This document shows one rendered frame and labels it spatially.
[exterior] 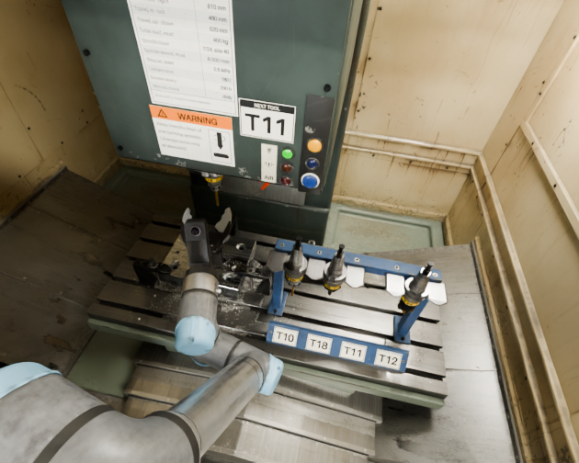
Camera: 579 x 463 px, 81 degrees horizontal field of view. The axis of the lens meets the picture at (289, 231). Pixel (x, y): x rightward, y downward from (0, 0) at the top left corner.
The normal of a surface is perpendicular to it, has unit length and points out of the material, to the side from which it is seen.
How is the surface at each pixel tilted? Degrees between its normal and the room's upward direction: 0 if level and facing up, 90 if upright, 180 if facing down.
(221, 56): 90
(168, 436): 49
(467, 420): 24
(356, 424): 8
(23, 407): 17
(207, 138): 90
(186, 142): 90
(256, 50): 90
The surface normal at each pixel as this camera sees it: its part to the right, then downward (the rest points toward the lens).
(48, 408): 0.23, -0.89
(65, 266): 0.44, -0.55
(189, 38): -0.20, 0.71
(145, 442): 0.63, -0.74
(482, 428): -0.35, -0.70
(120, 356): 0.06, -0.69
